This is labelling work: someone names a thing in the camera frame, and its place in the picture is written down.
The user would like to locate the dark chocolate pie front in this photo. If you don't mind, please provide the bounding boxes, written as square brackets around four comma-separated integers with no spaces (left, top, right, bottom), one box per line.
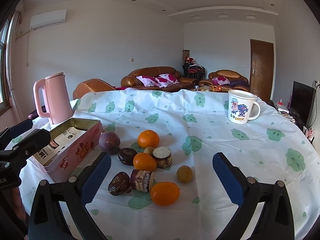
[108,172,132,196]

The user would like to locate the purple passion fruit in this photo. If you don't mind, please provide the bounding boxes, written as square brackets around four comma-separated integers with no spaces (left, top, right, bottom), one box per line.
[99,132,120,155]

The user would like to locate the brown round longan fruit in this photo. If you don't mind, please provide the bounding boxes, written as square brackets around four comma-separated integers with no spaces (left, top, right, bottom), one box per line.
[176,165,193,183]

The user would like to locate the chocolate pie roll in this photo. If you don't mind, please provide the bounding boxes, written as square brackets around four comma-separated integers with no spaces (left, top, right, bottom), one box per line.
[130,169,154,192]

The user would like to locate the oval orange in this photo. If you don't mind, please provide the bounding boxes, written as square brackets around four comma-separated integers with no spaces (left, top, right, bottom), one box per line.
[150,181,180,206]
[133,153,157,171]

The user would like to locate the oval orange front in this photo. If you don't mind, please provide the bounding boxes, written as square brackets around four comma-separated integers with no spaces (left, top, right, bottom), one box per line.
[150,181,180,206]

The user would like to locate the round orange tangerine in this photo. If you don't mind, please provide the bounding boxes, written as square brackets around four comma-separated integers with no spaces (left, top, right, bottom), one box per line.
[137,130,160,148]

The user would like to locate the chocolate pie cut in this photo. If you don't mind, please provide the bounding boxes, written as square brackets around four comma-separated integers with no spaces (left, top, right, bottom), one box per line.
[152,146,172,168]

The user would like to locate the paper leaflet in tin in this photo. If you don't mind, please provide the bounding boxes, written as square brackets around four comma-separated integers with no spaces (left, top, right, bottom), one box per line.
[33,127,86,167]

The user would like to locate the pink electric kettle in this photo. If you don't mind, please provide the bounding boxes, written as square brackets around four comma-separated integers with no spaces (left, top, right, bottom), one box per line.
[33,72,73,124]

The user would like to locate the pink tin box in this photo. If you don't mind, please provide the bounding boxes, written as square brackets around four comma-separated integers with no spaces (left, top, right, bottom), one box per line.
[31,118,103,182]

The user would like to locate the pink curtain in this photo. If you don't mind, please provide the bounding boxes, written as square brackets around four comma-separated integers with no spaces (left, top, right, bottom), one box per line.
[5,9,23,124]

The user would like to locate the brown leather near chair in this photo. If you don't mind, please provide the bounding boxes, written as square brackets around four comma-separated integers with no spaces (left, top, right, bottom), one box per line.
[73,79,116,100]

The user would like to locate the chocolate donut pie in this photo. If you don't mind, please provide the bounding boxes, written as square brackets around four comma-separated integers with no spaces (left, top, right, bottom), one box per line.
[118,147,137,166]

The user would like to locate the white air conditioner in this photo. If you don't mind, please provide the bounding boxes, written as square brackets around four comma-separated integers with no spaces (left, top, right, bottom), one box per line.
[30,9,67,30]

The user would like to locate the cloud print tablecloth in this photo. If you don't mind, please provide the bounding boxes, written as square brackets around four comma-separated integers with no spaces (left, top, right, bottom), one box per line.
[71,89,319,239]

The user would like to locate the white cartoon mug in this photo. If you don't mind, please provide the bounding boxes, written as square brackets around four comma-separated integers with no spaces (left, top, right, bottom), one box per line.
[228,89,261,125]

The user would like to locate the small yellow fruit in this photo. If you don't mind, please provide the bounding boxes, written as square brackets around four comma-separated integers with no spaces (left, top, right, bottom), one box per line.
[143,146,155,155]

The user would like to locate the black television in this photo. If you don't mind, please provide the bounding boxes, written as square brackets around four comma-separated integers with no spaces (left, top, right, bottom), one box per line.
[289,81,316,129]

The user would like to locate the brown leather long sofa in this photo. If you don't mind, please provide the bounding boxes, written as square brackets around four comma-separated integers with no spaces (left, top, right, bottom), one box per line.
[121,67,197,92]

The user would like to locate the magenta floral pillow left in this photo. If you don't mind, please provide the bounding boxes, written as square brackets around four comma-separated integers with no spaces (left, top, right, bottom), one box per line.
[136,75,159,87]

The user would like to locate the magenta floral pillow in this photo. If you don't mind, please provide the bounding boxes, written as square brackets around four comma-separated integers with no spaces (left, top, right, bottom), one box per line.
[155,74,179,88]
[136,75,159,87]

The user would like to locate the coffee table with items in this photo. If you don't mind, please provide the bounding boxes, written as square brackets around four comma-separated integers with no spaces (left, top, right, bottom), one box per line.
[190,85,230,93]

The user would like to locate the brown leather armchair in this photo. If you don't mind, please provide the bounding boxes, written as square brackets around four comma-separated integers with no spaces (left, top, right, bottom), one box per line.
[199,69,250,92]

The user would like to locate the magenta pillow on armchair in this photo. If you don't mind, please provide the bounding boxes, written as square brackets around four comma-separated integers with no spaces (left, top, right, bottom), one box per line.
[212,76,230,86]

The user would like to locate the magenta floral pillow right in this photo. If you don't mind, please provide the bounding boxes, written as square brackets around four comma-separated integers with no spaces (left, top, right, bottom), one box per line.
[155,74,179,88]

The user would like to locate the brown wooden door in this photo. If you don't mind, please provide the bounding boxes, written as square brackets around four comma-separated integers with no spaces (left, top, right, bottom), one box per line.
[249,39,274,102]

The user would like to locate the stacked chairs in corner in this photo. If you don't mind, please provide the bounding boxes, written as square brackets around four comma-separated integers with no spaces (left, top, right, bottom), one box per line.
[182,56,206,81]

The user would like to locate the window with frame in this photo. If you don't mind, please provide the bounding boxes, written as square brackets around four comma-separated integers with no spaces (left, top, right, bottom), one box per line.
[0,20,10,115]

